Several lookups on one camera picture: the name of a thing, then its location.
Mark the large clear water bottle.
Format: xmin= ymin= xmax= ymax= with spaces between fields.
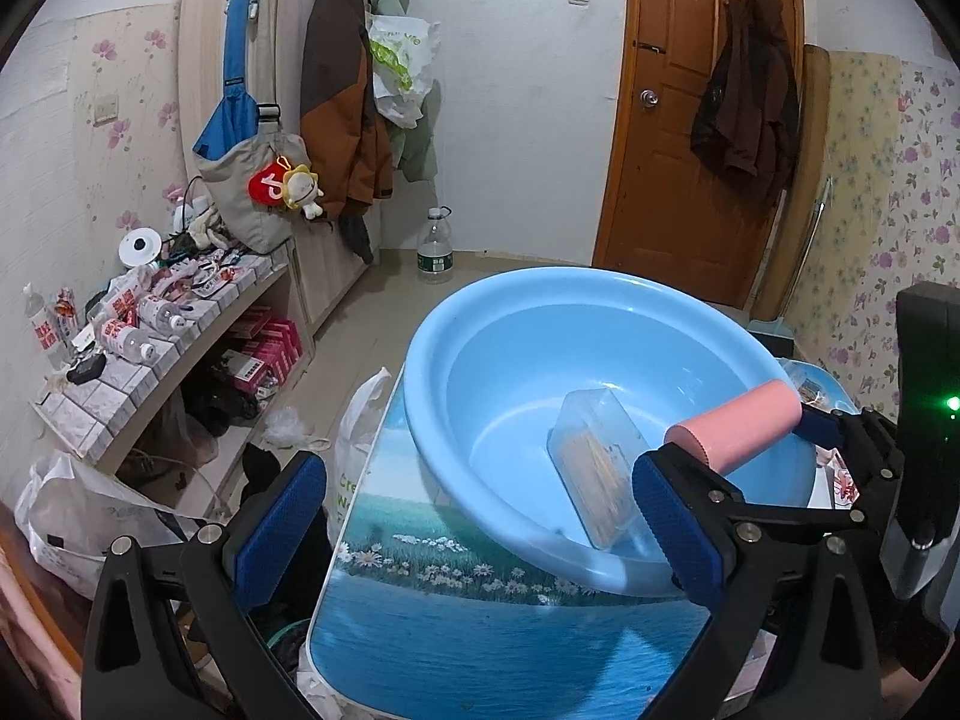
xmin=417 ymin=206 xmax=455 ymax=284

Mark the crumpled clear plastic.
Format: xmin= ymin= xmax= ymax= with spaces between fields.
xmin=265 ymin=405 xmax=329 ymax=452

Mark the clutter of bottles on shelf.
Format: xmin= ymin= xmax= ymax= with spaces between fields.
xmin=30 ymin=246 xmax=313 ymax=470

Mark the lying bottle red label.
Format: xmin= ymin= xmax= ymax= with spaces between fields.
xmin=97 ymin=317 xmax=156 ymax=362
xmin=137 ymin=294 xmax=186 ymax=332

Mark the red white packet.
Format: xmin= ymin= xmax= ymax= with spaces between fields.
xmin=51 ymin=289 xmax=80 ymax=347

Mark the dark clothes pile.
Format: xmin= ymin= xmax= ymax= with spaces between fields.
xmin=182 ymin=366 xmax=265 ymax=437

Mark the white round device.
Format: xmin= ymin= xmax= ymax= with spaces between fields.
xmin=120 ymin=229 xmax=163 ymax=268

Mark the clear bag of wooden sticks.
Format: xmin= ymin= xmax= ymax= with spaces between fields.
xmin=780 ymin=358 xmax=837 ymax=412

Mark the brown wooden door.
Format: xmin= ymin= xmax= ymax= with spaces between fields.
xmin=592 ymin=0 xmax=807 ymax=308

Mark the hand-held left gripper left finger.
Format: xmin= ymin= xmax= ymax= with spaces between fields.
xmin=81 ymin=452 xmax=329 ymax=720

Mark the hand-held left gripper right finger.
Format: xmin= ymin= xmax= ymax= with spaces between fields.
xmin=632 ymin=448 xmax=887 ymax=720

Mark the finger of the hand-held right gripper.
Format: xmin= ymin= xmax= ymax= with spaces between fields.
xmin=701 ymin=478 xmax=906 ymax=541
xmin=796 ymin=401 xmax=906 ymax=501

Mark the white bag green lettering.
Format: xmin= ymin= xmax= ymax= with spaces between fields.
xmin=334 ymin=367 xmax=395 ymax=550

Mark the clear box of wooden sticks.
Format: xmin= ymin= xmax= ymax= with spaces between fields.
xmin=546 ymin=388 xmax=657 ymax=550

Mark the red plush charm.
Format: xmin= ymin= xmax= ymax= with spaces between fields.
xmin=249 ymin=163 xmax=290 ymax=208

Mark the white plastic bag green print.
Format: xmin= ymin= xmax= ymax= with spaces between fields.
xmin=366 ymin=15 xmax=442 ymax=128

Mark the pale green jacket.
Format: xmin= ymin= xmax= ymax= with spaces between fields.
xmin=367 ymin=0 xmax=440 ymax=183

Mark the upright bottle red label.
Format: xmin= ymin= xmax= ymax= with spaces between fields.
xmin=22 ymin=283 xmax=61 ymax=372

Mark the light wooden board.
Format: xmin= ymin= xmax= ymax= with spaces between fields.
xmin=752 ymin=45 xmax=835 ymax=323

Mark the stack of pink boxes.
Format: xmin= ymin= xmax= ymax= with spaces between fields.
xmin=227 ymin=306 xmax=302 ymax=385

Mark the dark brown hanging jacket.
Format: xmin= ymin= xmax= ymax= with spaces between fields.
xmin=690 ymin=0 xmax=800 ymax=209

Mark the brown two-tone jacket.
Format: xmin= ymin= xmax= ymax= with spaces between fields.
xmin=300 ymin=0 xmax=396 ymax=265

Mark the grey blue shoulder bag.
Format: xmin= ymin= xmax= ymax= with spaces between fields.
xmin=193 ymin=0 xmax=308 ymax=254

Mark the large white plastic bag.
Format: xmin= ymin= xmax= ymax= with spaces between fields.
xmin=15 ymin=452 xmax=190 ymax=602

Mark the blue plastic basin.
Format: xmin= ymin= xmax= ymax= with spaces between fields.
xmin=403 ymin=268 xmax=820 ymax=599

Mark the white yellow plush doll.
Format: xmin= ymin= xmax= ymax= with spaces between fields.
xmin=283 ymin=161 xmax=326 ymax=221

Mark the pink cylindrical roll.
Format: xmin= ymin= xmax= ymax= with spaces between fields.
xmin=664 ymin=381 xmax=803 ymax=475

